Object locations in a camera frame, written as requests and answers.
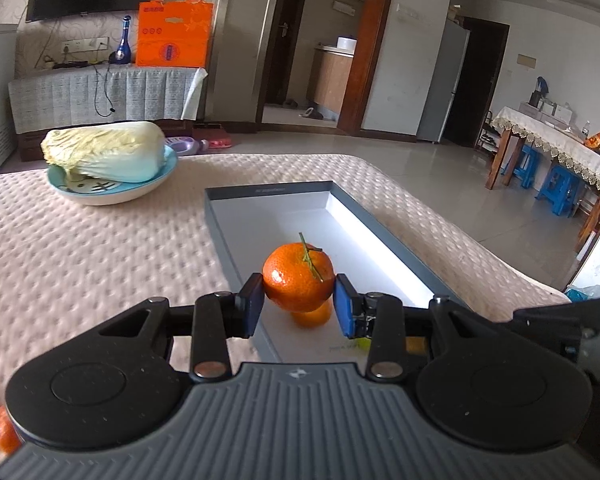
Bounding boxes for clear plastic bag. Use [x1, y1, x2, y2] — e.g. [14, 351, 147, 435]
[565, 285, 600, 304]

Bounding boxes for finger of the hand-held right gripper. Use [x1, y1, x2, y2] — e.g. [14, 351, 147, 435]
[512, 302, 583, 361]

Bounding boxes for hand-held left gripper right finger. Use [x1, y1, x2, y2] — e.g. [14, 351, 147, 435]
[332, 273, 513, 382]

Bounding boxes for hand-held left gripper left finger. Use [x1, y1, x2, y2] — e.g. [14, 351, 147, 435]
[97, 273, 267, 382]

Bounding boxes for white wall outlets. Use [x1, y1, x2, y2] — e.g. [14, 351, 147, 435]
[61, 37, 109, 52]

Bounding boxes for brown wooden door frame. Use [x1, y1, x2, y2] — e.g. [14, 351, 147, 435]
[337, 0, 400, 136]

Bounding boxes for grey refrigerator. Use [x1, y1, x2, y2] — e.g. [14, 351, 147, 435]
[417, 17, 471, 145]

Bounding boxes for lace tablecloth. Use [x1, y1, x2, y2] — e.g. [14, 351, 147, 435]
[489, 106, 600, 196]

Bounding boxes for dark wooden door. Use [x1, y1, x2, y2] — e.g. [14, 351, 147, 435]
[275, 0, 315, 107]

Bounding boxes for purple plastic toy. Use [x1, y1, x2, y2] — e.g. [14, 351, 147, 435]
[162, 135, 210, 156]

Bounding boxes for blue glass bottle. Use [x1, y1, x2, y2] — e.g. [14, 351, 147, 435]
[108, 15, 133, 66]

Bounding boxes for napa cabbage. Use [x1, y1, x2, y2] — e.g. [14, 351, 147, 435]
[41, 121, 167, 183]

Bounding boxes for small orange tangerine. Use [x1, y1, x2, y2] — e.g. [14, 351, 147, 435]
[0, 405, 23, 455]

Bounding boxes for wooden dining table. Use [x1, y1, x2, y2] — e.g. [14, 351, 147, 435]
[485, 106, 600, 256]

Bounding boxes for grey shallow cardboard box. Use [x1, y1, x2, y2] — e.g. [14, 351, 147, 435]
[204, 181, 473, 363]

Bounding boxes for blue plastic stool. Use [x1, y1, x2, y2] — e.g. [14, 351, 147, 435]
[501, 142, 538, 190]
[535, 162, 586, 218]

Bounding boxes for black hanging cable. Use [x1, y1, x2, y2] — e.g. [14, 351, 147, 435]
[94, 62, 117, 117]

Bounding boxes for light blue bowl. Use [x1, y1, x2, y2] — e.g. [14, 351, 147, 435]
[46, 146, 178, 206]

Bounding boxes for wooden kitchen cabinet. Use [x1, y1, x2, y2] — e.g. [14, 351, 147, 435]
[312, 45, 356, 116]

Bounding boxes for orange paper gift bag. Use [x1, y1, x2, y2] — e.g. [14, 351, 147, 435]
[136, 0, 214, 68]

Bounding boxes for tangerine with green stem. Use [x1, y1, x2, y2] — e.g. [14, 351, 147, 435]
[262, 232, 336, 312]

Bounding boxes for beige quilted blanket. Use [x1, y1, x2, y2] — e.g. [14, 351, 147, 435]
[0, 152, 573, 461]

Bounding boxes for grey checked cabinet cloth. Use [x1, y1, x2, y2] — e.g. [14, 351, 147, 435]
[7, 66, 208, 128]

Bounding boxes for white boxes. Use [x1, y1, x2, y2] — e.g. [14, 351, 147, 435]
[519, 100, 576, 126]

